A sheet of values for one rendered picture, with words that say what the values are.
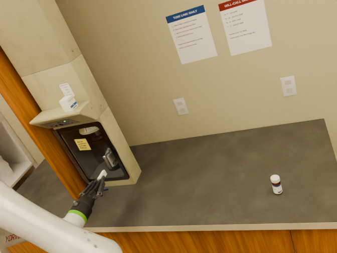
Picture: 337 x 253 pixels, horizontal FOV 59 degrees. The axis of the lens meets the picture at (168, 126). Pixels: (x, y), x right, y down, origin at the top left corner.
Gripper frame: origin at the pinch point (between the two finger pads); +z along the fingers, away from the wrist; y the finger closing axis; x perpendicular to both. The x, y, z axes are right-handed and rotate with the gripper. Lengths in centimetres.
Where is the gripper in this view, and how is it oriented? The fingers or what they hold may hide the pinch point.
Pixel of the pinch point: (102, 176)
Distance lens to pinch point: 160.8
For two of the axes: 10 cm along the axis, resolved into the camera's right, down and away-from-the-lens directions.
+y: -9.1, 1.5, 3.9
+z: 2.5, -5.6, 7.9
